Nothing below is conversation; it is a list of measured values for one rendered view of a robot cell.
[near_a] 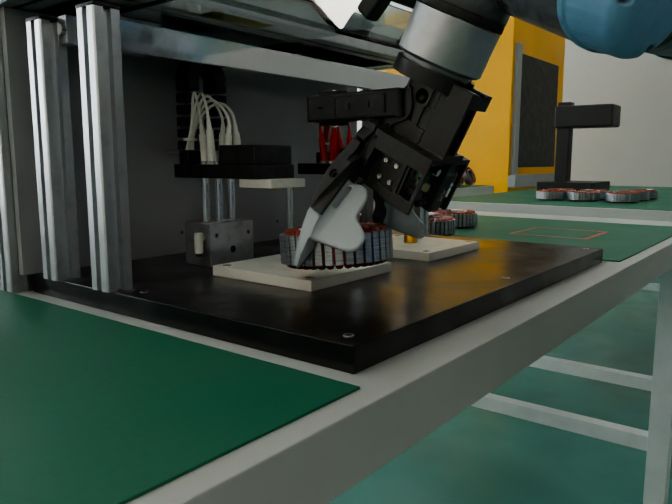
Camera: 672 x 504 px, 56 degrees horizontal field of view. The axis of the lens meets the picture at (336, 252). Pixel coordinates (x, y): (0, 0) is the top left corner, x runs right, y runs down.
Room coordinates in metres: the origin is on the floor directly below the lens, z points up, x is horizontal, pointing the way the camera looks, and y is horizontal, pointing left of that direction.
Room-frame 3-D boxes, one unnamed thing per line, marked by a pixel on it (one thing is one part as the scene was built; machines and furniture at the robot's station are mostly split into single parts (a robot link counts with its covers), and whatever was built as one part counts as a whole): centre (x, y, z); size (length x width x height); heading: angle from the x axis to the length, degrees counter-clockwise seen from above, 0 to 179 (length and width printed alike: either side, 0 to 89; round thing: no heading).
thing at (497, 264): (0.84, -0.02, 0.76); 0.64 x 0.47 x 0.02; 142
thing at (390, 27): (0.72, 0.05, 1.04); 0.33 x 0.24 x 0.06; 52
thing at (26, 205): (0.98, 0.16, 0.92); 0.66 x 0.01 x 0.30; 142
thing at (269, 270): (0.73, 0.04, 0.78); 0.15 x 0.15 x 0.01; 52
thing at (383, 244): (0.62, 0.00, 0.82); 0.11 x 0.11 x 0.04
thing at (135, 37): (0.89, 0.04, 1.03); 0.62 x 0.01 x 0.03; 142
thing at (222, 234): (0.82, 0.15, 0.80); 0.07 x 0.05 x 0.06; 142
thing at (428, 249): (0.92, -0.11, 0.78); 0.15 x 0.15 x 0.01; 52
